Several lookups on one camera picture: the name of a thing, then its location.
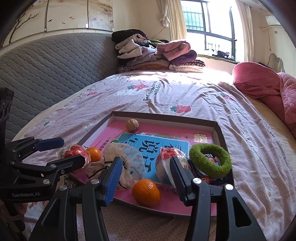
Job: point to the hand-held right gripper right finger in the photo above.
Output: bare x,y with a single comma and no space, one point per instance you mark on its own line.
177,178

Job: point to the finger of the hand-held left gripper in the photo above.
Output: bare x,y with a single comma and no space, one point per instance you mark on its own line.
69,162
49,143

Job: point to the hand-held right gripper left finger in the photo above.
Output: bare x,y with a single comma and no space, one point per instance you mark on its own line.
113,180

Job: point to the egg toy with blue wrapper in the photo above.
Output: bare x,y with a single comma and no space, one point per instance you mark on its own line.
74,153

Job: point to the egg toy with white wrapper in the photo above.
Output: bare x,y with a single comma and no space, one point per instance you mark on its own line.
164,169

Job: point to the orange with green stem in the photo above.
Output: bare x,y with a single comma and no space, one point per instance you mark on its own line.
94,154

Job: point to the blue cookie snack packet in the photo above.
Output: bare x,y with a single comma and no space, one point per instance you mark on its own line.
204,178

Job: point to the orange without stem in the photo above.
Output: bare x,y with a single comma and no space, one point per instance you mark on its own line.
145,192

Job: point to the grey cardboard box tray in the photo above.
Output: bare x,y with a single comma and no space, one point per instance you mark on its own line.
161,116

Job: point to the pink and blue book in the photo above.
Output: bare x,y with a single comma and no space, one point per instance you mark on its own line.
166,143

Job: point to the walnut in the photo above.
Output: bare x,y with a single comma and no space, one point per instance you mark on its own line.
132,124

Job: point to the grey quilted headboard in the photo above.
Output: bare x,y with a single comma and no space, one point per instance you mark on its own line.
57,69

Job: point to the strawberry printed bedsheet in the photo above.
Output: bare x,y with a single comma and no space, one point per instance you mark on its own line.
185,92

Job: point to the leopard print cloth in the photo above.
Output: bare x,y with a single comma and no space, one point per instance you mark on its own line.
196,63

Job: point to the lilac folded clothes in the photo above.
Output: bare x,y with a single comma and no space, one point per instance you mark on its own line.
148,62

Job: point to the dark purple folded garment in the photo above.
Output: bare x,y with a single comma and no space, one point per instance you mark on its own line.
185,56

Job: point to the pile of folded clothes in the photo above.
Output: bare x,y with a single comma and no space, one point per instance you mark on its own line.
129,47

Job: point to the pink pillow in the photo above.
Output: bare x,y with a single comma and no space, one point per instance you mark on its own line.
254,76

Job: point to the pink folded garment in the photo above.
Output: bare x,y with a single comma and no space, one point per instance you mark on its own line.
175,48

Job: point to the floral overhead cabinet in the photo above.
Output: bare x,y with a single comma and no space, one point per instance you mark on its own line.
64,14

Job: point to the dark cloth on windowsill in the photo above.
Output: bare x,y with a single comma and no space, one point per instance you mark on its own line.
223,54

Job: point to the black garment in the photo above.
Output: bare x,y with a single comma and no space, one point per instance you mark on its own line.
124,34

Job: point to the pink quilt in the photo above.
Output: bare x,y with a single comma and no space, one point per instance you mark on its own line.
289,97

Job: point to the heart-shaped metal chair back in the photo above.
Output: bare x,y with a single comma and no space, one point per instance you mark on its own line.
281,62

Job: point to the plain cream curtain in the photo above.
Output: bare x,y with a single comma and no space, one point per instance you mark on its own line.
245,34

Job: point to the cream curtain with tie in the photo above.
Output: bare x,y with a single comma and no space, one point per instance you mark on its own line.
175,18

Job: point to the white air conditioner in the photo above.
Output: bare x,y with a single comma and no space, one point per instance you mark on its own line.
272,20

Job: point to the window with dark frame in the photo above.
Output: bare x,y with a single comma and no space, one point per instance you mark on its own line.
196,14

